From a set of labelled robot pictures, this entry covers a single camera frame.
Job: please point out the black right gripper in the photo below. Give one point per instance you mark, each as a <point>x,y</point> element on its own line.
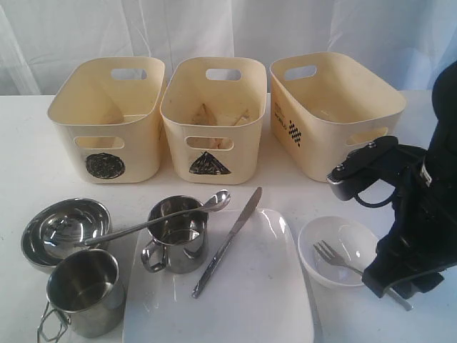
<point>422,240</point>

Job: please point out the white plastic bowl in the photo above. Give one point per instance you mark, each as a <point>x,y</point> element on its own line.
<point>352,240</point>

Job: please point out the small stainless steel fork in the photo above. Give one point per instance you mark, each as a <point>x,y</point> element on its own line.
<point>332,257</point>

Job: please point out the long stainless steel spoon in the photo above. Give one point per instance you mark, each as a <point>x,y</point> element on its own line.
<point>217,202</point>

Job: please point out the wooden chopstick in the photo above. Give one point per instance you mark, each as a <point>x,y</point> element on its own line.
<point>205,117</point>
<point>244,118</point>

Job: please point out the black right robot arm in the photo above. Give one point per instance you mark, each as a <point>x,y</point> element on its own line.
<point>443,100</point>

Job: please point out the white square plate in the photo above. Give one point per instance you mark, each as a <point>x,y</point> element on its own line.
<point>257,293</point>

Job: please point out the stainless steel table knife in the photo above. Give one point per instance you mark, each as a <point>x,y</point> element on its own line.
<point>241,220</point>

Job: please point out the cream bin with square mark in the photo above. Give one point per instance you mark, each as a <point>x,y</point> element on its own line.
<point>326,104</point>

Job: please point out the rear stainless steel mug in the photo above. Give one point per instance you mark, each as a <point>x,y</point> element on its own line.
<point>179,244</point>

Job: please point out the stainless steel mug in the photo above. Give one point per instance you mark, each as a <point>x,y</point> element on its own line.
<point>85,294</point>
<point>179,244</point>

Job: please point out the cream bin with triangle mark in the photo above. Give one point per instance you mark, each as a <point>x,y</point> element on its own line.
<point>227,86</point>

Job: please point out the front stainless steel mug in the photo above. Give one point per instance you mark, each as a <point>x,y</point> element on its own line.
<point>85,294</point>

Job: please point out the cream bin with circle mark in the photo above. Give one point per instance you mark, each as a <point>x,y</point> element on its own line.
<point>107,115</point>

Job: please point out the small inner steel bowl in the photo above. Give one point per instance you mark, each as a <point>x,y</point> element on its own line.
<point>63,235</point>

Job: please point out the large stainless steel bowl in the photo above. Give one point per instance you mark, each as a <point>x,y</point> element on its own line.
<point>31,244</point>

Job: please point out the white curtain backdrop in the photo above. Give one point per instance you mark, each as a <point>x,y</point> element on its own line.
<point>407,43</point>

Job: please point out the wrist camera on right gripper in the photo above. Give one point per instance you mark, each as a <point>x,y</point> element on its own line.
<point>362,167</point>

